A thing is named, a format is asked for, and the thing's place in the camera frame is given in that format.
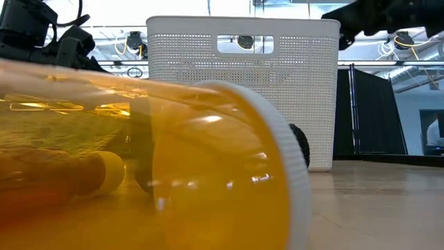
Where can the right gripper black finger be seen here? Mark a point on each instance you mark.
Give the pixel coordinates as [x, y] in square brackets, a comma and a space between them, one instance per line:
[338, 20]
[341, 11]

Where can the white perforated plastic basket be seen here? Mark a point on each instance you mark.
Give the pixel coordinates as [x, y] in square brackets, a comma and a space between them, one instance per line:
[305, 87]

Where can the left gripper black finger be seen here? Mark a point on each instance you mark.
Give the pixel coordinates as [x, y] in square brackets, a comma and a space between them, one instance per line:
[92, 65]

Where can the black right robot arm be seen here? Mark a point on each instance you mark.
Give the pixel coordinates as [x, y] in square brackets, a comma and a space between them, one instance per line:
[416, 14]

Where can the black ceiling spotlight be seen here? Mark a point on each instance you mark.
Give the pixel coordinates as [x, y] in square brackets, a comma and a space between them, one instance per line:
[404, 40]
[245, 41]
[134, 40]

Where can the silver ventilation duct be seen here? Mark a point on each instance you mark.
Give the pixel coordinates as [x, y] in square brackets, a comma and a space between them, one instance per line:
[416, 66]

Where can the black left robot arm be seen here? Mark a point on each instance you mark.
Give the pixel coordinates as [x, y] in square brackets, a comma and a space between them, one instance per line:
[21, 21]

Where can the long ceiling rail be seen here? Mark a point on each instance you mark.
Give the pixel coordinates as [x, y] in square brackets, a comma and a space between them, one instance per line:
[381, 63]

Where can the red-orange bottle white cap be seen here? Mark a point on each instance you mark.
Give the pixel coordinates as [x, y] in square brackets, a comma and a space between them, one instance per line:
[111, 173]

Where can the person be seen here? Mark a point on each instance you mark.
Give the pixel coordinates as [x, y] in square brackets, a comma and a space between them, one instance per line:
[435, 133]

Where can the orange pill bottle white cap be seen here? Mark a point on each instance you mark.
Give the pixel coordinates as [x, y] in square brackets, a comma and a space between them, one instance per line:
[215, 173]

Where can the black curtain partition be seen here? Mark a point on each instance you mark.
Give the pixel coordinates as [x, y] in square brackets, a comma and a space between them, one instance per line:
[374, 111]

